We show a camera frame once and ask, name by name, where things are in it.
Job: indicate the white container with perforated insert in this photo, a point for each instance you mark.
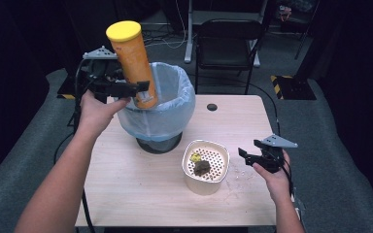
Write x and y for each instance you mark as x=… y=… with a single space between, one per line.
x=200 y=186

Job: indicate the person's left hand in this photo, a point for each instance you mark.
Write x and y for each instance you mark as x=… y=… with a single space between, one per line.
x=94 y=113

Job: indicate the orange chip can yellow lid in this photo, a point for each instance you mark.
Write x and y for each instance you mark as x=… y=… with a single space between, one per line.
x=131 y=55

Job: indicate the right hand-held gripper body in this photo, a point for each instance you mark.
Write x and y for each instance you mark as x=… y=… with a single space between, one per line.
x=272 y=158

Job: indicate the black folding chair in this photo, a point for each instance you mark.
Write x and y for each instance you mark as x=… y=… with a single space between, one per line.
x=226 y=48

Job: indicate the brown food scrap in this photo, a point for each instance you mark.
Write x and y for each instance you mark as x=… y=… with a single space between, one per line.
x=202 y=168

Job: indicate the black mat with striped edge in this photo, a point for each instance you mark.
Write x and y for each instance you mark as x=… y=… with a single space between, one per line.
x=296 y=89

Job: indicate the black trash bin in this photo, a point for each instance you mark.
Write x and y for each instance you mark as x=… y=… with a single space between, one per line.
x=158 y=145

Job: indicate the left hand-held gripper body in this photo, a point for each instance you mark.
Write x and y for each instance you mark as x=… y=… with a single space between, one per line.
x=98 y=73

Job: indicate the person's right hand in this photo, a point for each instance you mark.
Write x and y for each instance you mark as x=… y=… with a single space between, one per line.
x=278 y=183

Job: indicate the yellow food scrap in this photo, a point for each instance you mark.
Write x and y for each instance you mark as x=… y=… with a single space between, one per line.
x=195 y=157

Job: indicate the light blue trash bag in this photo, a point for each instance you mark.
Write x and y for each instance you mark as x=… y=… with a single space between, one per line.
x=171 y=113

